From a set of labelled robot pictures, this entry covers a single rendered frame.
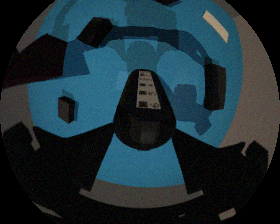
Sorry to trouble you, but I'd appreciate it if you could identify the dark grey switch panel with green rocker switches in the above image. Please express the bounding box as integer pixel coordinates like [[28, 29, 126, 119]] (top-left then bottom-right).
[[112, 68, 176, 151]]

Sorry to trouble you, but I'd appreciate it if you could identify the beige flat rectangular block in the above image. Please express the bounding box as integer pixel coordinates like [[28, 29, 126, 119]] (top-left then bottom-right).
[[202, 11, 229, 43]]

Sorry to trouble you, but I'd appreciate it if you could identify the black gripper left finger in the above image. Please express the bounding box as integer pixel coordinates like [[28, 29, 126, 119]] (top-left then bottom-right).
[[34, 122, 114, 191]]

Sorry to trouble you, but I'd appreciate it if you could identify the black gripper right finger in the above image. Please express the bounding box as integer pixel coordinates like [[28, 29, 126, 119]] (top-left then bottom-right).
[[171, 128, 245, 194]]

